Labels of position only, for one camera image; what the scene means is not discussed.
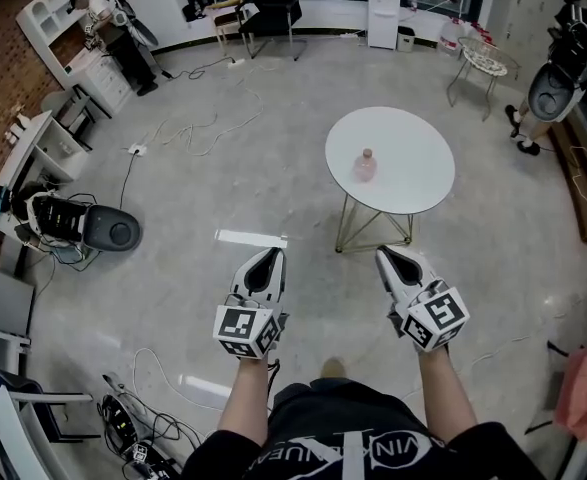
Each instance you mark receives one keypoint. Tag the grey chair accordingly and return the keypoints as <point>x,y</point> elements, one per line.
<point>70,113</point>

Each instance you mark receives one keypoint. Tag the white desk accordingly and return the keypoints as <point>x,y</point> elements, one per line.
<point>28,158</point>

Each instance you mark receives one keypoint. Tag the wooden stool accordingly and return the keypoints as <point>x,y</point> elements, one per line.
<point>230,18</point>

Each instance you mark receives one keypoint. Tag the person's shoe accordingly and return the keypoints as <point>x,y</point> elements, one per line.
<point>334,368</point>

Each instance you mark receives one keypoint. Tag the blue and white chair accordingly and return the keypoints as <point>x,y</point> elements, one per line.
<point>8,418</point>

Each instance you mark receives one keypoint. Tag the round white table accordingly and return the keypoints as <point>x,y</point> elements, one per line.
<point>398,138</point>

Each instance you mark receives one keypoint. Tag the person's left forearm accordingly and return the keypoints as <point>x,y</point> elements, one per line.
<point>245,393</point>

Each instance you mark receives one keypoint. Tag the person's black printed shirt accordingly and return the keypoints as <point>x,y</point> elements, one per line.
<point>353,433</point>

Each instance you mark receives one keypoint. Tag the person's right forearm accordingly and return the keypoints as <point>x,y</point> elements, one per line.
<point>445,393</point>

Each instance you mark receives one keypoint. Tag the white hutch cabinet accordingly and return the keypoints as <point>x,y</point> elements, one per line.
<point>63,33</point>

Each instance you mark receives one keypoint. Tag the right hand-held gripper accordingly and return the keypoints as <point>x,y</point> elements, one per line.
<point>435,318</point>

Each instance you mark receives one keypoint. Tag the grey flat panel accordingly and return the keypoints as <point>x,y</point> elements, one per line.
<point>3,298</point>

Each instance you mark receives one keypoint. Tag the clear water jug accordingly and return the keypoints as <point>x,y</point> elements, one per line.
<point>451,40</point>

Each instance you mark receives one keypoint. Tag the white water dispenser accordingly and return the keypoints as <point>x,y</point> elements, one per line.
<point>384,8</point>

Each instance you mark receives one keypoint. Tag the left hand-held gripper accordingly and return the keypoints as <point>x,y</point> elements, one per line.
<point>245,325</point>

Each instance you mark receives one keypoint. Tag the pink small container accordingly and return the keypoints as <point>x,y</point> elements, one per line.
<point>366,168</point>

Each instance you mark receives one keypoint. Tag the white power strip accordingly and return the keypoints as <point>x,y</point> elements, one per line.
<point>236,62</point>
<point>137,149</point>

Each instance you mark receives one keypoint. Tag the black and white floor device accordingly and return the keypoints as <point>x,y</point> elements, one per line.
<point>108,228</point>

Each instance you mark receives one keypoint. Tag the brown wooden board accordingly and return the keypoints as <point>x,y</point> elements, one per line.
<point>580,188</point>

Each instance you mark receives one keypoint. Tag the black office chair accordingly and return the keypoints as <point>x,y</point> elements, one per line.
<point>273,13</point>

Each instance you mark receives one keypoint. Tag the small white bin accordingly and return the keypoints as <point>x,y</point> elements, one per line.
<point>406,39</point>

